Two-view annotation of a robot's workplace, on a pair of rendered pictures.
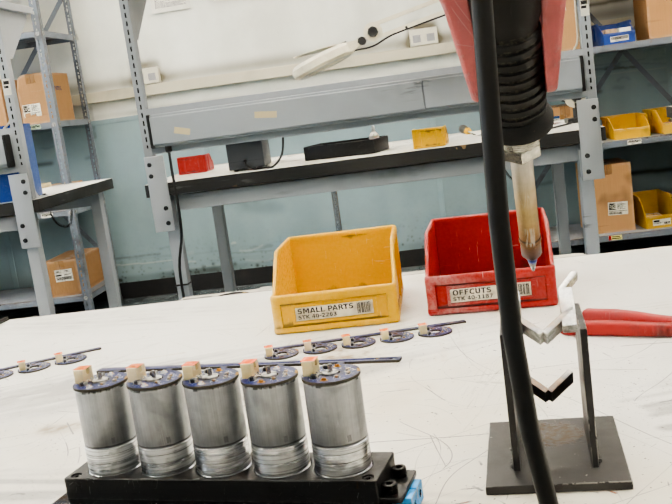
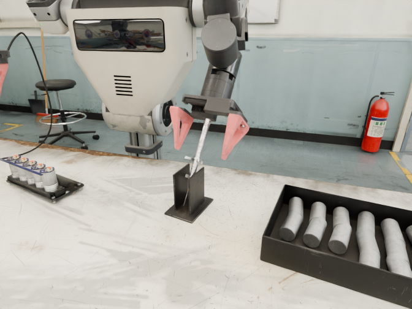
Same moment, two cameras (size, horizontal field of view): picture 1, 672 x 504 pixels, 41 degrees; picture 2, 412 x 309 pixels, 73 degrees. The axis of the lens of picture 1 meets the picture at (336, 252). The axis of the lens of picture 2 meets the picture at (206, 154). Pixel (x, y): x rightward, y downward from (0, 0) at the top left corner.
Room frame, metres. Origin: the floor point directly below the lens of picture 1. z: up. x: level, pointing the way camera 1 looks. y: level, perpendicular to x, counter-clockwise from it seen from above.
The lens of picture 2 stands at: (0.81, 0.50, 1.05)
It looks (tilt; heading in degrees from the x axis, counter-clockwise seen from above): 24 degrees down; 191
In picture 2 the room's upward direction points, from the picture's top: straight up
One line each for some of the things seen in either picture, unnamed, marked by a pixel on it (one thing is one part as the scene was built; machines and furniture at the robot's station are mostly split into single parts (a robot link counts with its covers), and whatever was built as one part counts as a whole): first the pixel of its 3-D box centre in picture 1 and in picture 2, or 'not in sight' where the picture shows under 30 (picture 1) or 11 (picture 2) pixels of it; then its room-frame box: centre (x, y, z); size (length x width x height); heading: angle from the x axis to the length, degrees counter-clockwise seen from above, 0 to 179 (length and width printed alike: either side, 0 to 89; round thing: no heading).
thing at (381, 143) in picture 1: (346, 148); not in sight; (2.94, -0.08, 0.77); 0.24 x 0.16 x 0.04; 69
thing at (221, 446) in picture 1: (219, 430); (32, 174); (0.38, 0.06, 0.79); 0.02 x 0.02 x 0.05
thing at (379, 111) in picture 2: not in sight; (376, 121); (-1.90, 1.58, 0.29); 0.16 x 0.15 x 0.55; 83
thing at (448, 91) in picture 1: (361, 106); not in sight; (2.71, -0.13, 0.90); 1.30 x 0.06 x 0.12; 83
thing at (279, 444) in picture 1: (277, 429); (24, 171); (0.37, 0.04, 0.79); 0.02 x 0.02 x 0.05
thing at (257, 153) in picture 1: (249, 153); not in sight; (2.90, 0.23, 0.80); 0.15 x 0.12 x 0.10; 174
